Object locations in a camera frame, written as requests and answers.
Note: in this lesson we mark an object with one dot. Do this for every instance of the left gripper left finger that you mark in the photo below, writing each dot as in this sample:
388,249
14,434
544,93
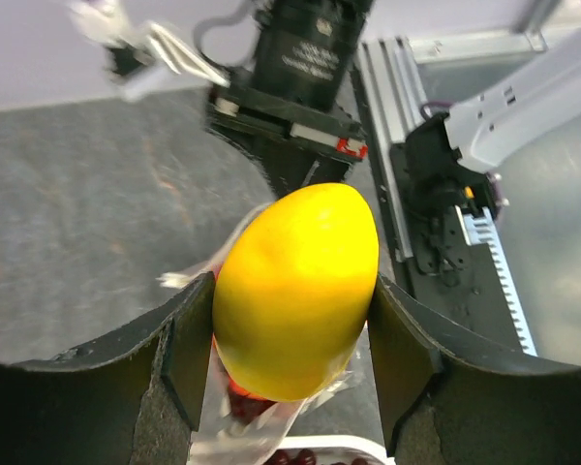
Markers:
131,396

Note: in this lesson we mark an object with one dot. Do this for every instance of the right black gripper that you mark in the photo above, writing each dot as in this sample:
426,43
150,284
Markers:
282,113

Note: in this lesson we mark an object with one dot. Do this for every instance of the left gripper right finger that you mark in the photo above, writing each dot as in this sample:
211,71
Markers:
448,395

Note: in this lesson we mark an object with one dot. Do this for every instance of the clear polka dot zip bag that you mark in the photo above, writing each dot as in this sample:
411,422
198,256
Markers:
252,412

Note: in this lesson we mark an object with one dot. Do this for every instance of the yellow red mango back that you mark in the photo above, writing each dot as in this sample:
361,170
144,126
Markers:
295,290

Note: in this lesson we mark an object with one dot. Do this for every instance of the red tomato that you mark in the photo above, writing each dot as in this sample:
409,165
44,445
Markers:
237,394

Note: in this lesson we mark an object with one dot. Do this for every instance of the dark purple grape bunch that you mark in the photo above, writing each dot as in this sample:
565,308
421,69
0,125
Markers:
246,409

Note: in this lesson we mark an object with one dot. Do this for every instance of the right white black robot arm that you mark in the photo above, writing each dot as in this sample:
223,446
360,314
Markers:
451,155

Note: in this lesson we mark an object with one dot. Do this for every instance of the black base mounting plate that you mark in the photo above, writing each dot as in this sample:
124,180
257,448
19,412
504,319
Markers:
437,267

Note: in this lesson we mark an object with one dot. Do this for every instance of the white plastic fruit basket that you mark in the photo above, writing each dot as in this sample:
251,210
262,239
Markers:
374,452

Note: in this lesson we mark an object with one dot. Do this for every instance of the dark grape bunch right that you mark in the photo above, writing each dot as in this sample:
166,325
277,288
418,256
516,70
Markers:
306,456

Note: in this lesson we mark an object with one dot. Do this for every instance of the light blue cable duct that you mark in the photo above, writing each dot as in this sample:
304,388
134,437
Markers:
482,230

